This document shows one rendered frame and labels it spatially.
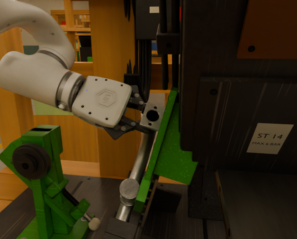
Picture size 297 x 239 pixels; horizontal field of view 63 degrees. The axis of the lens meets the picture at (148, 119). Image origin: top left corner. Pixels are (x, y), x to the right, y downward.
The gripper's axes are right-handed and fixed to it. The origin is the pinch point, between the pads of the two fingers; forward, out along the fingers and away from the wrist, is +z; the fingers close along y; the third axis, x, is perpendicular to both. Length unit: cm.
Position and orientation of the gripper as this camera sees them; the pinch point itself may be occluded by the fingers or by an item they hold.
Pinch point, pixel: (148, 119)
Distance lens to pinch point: 51.0
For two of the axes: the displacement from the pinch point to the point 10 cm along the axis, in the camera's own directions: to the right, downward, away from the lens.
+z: 9.4, 3.4, -0.1
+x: -1.4, 4.1, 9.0
